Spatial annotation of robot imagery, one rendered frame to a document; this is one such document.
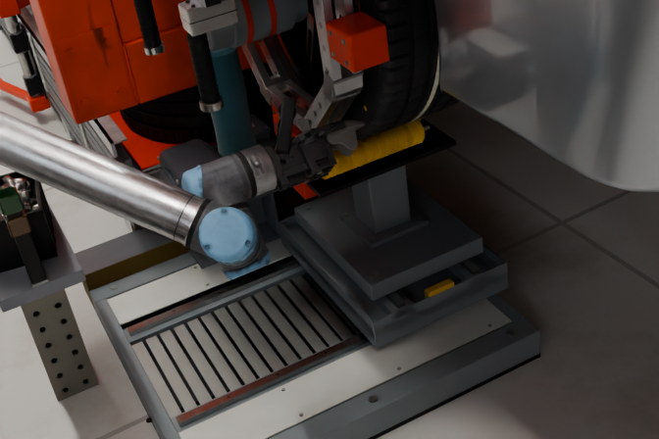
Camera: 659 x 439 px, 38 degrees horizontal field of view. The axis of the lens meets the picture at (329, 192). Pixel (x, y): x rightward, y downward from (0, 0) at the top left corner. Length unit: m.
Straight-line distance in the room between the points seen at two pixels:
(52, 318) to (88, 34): 0.66
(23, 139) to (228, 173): 0.36
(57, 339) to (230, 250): 0.80
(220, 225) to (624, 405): 1.00
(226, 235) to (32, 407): 0.97
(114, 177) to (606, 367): 1.17
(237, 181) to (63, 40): 0.71
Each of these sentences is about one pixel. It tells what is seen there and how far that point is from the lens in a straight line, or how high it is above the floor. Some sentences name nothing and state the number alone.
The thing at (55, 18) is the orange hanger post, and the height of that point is 0.79.
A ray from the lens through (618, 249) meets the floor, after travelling 2.56.
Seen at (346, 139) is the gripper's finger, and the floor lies 0.63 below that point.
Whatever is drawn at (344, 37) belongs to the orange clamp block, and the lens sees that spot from 1.64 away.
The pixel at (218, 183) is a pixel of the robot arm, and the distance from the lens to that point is 1.73.
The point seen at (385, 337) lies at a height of 0.11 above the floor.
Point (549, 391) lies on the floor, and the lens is 2.16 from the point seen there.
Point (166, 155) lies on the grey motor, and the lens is 2.38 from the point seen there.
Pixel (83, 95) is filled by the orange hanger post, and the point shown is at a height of 0.59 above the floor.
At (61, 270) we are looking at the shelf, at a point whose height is 0.45.
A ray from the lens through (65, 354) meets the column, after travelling 2.30.
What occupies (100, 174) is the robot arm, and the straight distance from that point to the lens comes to 1.63.
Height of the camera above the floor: 1.51
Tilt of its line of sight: 32 degrees down
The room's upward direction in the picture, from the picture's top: 9 degrees counter-clockwise
